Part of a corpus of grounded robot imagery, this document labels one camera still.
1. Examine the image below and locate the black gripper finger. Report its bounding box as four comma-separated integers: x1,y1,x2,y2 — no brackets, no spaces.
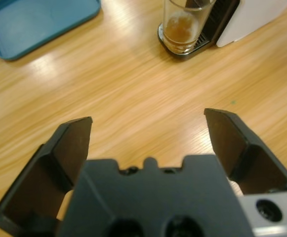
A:
0,116,93,237
204,108,287,197

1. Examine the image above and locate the clear drinking glass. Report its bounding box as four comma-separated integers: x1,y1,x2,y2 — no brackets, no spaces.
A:
158,0,217,55

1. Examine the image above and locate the white capsule coffee machine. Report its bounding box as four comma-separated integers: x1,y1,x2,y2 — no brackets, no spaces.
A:
157,0,287,61

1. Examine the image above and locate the blue plastic tray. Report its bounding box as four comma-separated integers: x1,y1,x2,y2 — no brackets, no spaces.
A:
0,0,101,62

